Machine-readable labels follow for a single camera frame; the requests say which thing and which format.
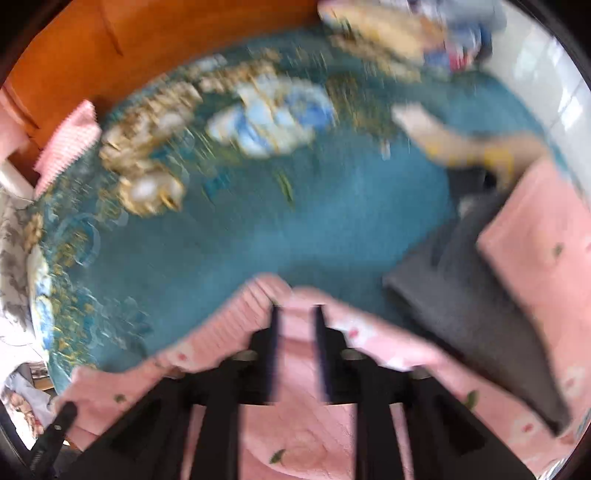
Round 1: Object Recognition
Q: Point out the teal floral blanket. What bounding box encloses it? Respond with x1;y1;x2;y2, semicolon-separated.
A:
28;23;568;393

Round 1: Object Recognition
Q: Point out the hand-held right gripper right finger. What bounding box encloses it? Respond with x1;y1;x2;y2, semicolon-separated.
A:
314;305;536;480

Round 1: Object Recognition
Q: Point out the pink floral fleece garment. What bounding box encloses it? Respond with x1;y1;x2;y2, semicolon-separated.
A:
55;272;583;480
475;159;591;384

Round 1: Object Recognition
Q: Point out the grey floral bed sheet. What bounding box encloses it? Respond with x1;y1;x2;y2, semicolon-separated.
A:
0;194;47;342

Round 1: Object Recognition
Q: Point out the pink ribbed cloth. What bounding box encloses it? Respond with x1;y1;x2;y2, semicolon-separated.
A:
34;99;102;199

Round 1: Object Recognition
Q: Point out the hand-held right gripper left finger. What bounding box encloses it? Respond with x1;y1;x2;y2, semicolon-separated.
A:
62;302;284;480

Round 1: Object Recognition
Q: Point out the grey cloth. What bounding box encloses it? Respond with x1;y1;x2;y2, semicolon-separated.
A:
383;189;571;437

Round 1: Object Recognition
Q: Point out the beige and yellow cloth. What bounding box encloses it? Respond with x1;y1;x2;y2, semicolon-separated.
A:
392;104;557;185

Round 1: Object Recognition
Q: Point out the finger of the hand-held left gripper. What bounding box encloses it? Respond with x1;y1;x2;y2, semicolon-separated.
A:
28;401;79;467

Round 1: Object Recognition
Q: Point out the pile of mixed clothes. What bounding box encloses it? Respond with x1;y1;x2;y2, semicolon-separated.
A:
318;0;509;75

